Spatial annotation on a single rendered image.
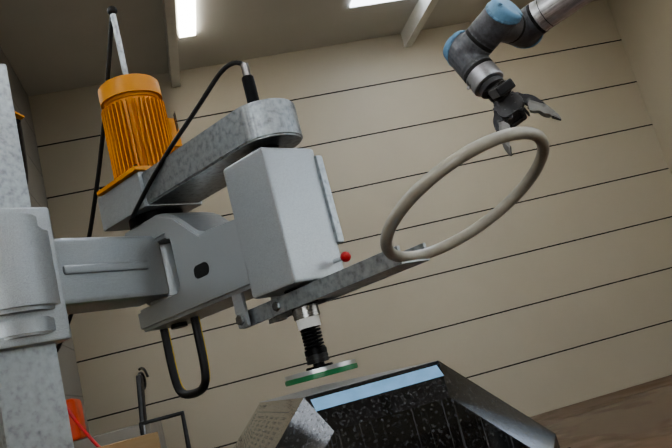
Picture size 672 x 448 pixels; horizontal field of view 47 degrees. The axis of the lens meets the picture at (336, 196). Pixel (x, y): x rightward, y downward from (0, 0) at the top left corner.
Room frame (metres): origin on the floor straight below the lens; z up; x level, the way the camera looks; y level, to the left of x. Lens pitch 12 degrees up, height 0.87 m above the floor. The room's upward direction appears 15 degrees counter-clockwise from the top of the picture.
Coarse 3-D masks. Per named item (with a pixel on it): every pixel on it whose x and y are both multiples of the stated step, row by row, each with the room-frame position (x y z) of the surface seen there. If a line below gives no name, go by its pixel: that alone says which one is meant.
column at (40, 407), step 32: (0, 64) 2.24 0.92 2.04; (0, 96) 2.23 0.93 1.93; (0, 128) 2.22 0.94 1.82; (0, 160) 2.20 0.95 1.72; (0, 192) 2.19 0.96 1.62; (0, 352) 2.13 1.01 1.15; (32, 352) 2.20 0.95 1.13; (0, 384) 2.12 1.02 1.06; (32, 384) 2.19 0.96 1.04; (0, 416) 2.12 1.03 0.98; (32, 416) 2.18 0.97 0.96; (64, 416) 2.25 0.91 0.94
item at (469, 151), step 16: (512, 128) 1.70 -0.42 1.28; (528, 128) 1.73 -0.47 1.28; (480, 144) 1.66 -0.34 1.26; (496, 144) 1.68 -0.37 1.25; (544, 144) 1.83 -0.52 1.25; (448, 160) 1.66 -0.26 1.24; (464, 160) 1.66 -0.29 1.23; (544, 160) 1.92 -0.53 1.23; (432, 176) 1.67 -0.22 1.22; (528, 176) 1.99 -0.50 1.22; (416, 192) 1.69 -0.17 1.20; (512, 192) 2.05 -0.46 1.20; (400, 208) 1.72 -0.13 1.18; (496, 208) 2.08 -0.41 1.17; (384, 224) 1.79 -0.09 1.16; (480, 224) 2.10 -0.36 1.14; (384, 240) 1.82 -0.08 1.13; (448, 240) 2.10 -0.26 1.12; (464, 240) 2.11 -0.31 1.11; (400, 256) 1.96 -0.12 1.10; (416, 256) 2.03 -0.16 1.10; (432, 256) 2.07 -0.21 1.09
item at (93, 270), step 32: (0, 256) 2.10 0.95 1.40; (32, 256) 2.16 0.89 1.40; (64, 256) 2.34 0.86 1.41; (96, 256) 2.44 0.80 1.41; (128, 256) 2.54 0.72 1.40; (160, 256) 2.65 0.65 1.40; (0, 288) 2.10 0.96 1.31; (32, 288) 2.15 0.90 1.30; (64, 288) 2.32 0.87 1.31; (96, 288) 2.42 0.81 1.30; (128, 288) 2.52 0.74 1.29; (160, 288) 2.63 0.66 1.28
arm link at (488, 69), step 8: (480, 64) 1.90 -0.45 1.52; (488, 64) 1.90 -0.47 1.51; (472, 72) 1.91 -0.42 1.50; (480, 72) 1.90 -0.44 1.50; (488, 72) 1.89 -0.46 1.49; (496, 72) 1.90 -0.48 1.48; (472, 80) 1.92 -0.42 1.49; (480, 80) 1.90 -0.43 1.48; (472, 88) 1.93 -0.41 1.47; (480, 96) 1.96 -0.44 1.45
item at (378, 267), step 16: (384, 256) 2.02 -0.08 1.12; (336, 272) 2.14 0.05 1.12; (352, 272) 2.10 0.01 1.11; (368, 272) 2.07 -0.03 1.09; (384, 272) 2.07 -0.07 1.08; (304, 288) 2.24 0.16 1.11; (320, 288) 2.19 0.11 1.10; (336, 288) 2.15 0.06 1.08; (352, 288) 2.22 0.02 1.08; (272, 304) 2.33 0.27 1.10; (288, 304) 2.29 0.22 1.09; (304, 304) 2.26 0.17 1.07; (240, 320) 2.40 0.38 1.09; (256, 320) 2.40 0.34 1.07; (272, 320) 2.52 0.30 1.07
